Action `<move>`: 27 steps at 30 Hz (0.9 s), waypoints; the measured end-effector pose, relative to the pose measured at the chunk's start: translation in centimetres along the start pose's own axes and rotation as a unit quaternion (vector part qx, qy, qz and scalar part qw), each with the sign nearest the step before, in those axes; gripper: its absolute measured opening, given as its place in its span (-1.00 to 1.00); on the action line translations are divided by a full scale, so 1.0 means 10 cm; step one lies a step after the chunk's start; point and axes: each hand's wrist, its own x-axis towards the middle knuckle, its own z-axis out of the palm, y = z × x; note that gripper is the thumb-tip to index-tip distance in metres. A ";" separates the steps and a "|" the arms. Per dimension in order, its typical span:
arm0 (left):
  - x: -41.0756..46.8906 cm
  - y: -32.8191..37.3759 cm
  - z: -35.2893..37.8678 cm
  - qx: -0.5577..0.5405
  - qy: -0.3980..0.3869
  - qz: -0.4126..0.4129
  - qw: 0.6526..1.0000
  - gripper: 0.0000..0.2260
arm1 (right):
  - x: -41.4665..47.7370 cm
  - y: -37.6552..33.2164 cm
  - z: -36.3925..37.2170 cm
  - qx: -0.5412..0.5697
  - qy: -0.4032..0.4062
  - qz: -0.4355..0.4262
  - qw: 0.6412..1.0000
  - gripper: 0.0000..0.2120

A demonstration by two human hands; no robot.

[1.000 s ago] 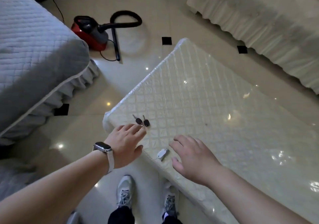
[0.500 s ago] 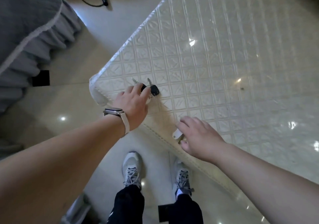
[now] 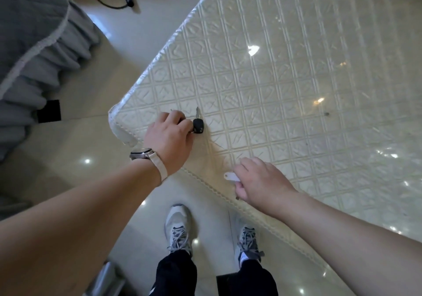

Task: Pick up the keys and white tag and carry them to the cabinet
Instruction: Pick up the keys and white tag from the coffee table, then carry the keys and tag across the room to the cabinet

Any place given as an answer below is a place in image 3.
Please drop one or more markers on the black car key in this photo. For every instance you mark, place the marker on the black car key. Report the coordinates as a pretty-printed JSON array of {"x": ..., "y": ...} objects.
[{"x": 198, "y": 126}]

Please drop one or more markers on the grey metal frame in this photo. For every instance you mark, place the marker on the grey metal frame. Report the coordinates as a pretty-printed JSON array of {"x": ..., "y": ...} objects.
[{"x": 107, "y": 281}]

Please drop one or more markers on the grey white sneaker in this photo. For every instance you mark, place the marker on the grey white sneaker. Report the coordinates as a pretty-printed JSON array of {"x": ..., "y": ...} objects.
[
  {"x": 178, "y": 226},
  {"x": 248, "y": 244}
]

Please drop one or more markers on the black bed foot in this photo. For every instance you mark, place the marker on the black bed foot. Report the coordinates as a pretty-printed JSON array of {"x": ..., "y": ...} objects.
[{"x": 49, "y": 111}]

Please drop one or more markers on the black trousers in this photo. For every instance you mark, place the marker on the black trousers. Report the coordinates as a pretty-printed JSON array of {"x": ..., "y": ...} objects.
[{"x": 176, "y": 276}]

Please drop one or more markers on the person's left fingers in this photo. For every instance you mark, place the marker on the person's left fingers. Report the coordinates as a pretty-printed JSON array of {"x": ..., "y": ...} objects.
[{"x": 179, "y": 121}]

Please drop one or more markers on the person's right forearm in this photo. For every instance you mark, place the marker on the person's right forearm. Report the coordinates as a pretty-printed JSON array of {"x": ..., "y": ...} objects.
[{"x": 349, "y": 249}]

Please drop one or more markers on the person's right hand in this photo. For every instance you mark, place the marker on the person's right hand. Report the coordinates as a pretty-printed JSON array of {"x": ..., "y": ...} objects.
[{"x": 263, "y": 187}]

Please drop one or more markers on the grey white left sneaker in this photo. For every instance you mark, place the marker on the grey white left sneaker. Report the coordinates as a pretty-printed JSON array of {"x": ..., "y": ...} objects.
[{"x": 178, "y": 226}]

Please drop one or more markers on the grey ruffled bedspread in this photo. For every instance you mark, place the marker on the grey ruffled bedspread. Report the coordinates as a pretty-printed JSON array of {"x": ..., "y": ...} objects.
[{"x": 29, "y": 42}]

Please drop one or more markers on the grey white right sneaker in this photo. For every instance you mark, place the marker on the grey white right sneaker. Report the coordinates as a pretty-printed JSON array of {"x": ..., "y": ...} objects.
[{"x": 248, "y": 244}]

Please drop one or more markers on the person's left hand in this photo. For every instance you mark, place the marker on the person's left hand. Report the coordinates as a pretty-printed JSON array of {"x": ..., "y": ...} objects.
[{"x": 166, "y": 141}]

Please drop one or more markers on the person's left forearm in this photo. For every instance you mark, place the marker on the person's left forearm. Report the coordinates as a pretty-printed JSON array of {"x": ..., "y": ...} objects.
[{"x": 75, "y": 226}]

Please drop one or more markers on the person's right thumb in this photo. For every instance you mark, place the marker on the person's right thumb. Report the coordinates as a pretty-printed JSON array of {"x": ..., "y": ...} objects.
[{"x": 244, "y": 193}]

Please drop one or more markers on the clear embossed plastic table cover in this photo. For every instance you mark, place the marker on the clear embossed plastic table cover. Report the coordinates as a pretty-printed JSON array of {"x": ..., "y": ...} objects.
[{"x": 296, "y": 91}]

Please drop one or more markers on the white plastic key tag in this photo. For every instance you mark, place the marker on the white plastic key tag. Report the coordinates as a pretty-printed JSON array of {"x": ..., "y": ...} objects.
[{"x": 230, "y": 176}]

